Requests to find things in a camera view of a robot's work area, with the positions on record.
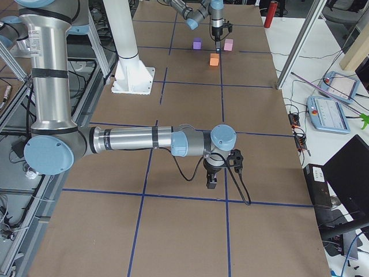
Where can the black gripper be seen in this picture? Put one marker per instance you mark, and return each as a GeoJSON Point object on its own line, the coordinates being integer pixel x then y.
{"type": "Point", "coordinates": [211, 169]}
{"type": "Point", "coordinates": [216, 32]}

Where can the orange foam block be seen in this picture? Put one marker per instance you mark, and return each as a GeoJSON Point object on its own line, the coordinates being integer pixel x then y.
{"type": "Point", "coordinates": [214, 59]}

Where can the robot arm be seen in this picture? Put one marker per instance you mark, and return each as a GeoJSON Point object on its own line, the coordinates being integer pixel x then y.
{"type": "Point", "coordinates": [57, 141]}
{"type": "Point", "coordinates": [213, 9]}

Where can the pink foam block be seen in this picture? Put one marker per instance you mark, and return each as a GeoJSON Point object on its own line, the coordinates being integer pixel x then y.
{"type": "Point", "coordinates": [228, 44]}

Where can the purple foam block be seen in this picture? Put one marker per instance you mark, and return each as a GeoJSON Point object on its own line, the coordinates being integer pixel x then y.
{"type": "Point", "coordinates": [197, 44]}

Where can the red cardboard tube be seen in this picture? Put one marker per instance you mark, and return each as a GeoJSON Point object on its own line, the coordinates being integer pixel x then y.
{"type": "Point", "coordinates": [271, 12]}

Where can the brown paper table cover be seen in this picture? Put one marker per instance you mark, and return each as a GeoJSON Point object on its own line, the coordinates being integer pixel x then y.
{"type": "Point", "coordinates": [135, 214]}

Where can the black box with label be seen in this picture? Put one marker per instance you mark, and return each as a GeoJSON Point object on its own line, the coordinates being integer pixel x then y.
{"type": "Point", "coordinates": [317, 186]}

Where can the near blue teach pendant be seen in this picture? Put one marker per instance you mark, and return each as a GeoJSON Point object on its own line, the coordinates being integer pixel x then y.
{"type": "Point", "coordinates": [327, 115]}

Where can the blue teach pendant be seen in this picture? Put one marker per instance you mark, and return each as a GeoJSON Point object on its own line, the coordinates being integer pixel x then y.
{"type": "Point", "coordinates": [327, 115]}
{"type": "Point", "coordinates": [340, 85]}

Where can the far blue teach pendant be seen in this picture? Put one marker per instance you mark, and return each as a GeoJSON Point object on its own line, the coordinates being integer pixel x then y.
{"type": "Point", "coordinates": [340, 85]}

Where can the black monitor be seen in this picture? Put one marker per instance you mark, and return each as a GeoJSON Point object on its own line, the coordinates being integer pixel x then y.
{"type": "Point", "coordinates": [347, 174]}

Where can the grabber stick with green tip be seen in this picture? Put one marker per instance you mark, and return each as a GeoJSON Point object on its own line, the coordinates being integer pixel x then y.
{"type": "Point", "coordinates": [335, 98]}

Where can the aluminium frame post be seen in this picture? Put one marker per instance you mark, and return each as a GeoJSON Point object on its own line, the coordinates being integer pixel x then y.
{"type": "Point", "coordinates": [312, 16]}

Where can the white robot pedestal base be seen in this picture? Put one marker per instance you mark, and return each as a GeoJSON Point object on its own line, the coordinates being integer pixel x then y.
{"type": "Point", "coordinates": [131, 75]}

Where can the aluminium side frame rail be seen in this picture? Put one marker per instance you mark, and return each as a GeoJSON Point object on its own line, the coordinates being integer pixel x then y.
{"type": "Point", "coordinates": [27, 197]}

